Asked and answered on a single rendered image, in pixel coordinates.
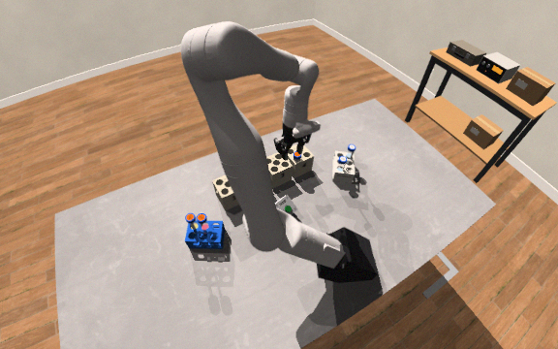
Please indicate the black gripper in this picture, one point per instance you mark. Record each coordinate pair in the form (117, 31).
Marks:
(287, 140)

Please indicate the conical centrifuge tube with pink liquid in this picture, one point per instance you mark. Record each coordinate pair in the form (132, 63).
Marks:
(203, 221)

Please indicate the white tube rack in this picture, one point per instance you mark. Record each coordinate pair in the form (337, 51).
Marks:
(349, 171)

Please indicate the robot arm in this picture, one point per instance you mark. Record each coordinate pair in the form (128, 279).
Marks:
(217, 52)

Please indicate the blue tube rack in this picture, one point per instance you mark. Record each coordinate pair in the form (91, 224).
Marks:
(204, 240)

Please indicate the clear conical tube with tan liquid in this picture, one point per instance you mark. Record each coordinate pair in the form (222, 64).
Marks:
(191, 219)

